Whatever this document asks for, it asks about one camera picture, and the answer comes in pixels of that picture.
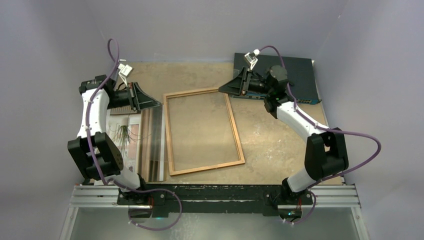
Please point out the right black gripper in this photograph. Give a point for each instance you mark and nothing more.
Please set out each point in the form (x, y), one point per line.
(240, 85)

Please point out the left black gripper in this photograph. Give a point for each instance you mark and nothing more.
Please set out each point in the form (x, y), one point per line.
(143, 101)

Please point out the orange wooden picture frame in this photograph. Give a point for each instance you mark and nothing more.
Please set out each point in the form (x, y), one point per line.
(167, 126)

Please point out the glossy photo print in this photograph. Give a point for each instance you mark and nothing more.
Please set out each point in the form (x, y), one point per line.
(140, 137)

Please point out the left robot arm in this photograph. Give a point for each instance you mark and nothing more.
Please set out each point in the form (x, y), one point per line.
(93, 151)

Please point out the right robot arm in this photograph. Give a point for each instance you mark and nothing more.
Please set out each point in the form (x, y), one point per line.
(325, 153)

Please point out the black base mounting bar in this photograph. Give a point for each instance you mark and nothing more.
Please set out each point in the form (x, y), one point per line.
(268, 200)

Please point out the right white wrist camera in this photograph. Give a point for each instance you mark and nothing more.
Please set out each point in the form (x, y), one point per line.
(251, 58)

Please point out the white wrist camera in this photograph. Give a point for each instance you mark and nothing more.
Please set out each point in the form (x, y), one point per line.
(124, 70)
(251, 58)

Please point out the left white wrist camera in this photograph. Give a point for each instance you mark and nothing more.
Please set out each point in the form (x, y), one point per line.
(124, 70)

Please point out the dark network switch box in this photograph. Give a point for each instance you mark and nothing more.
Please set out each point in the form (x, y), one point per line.
(300, 73)

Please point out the aluminium rail frame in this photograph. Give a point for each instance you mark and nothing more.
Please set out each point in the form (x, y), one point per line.
(202, 136)

